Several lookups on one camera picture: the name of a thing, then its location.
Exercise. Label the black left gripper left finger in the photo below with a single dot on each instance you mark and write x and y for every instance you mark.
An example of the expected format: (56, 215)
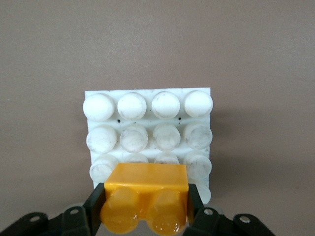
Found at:
(93, 214)

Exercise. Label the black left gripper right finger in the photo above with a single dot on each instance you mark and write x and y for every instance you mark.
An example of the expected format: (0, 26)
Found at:
(197, 206)

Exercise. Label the yellow two-stud block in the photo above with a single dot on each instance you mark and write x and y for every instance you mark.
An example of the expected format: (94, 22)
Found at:
(147, 177)

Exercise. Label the white studded base plate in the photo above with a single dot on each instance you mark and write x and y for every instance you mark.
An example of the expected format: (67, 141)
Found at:
(147, 123)

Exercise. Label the brown table cover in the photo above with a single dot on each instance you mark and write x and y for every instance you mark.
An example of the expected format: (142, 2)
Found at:
(37, 73)

